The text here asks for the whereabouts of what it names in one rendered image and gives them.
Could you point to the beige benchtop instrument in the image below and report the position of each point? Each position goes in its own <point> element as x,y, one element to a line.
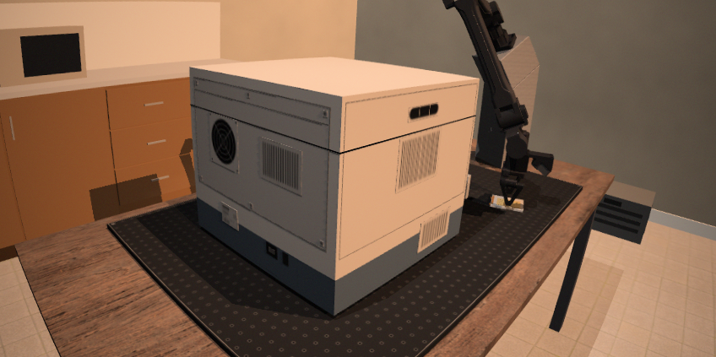
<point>332,175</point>

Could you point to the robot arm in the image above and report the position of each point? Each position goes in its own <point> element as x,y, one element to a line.
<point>508,111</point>

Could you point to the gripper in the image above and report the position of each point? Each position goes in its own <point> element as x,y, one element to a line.
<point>507,170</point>

